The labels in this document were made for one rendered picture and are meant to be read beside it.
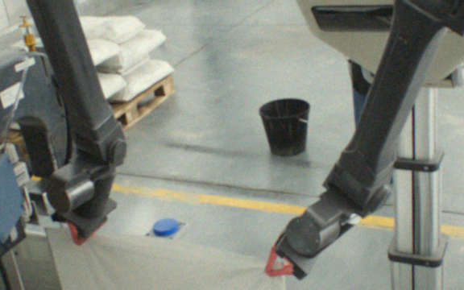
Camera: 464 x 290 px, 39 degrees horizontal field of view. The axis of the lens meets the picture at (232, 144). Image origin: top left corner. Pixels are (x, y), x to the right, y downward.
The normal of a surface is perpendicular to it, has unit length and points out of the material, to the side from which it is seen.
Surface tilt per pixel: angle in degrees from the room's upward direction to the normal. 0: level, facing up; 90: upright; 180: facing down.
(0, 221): 90
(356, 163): 99
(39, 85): 90
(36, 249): 90
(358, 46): 130
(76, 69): 105
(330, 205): 29
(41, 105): 90
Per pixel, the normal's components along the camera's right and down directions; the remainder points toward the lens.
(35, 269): -0.43, 0.43
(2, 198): 0.99, -0.11
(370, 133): -0.71, 0.53
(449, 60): -0.25, 0.90
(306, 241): -0.60, 0.20
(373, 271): -0.12, -0.90
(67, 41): 0.80, 0.39
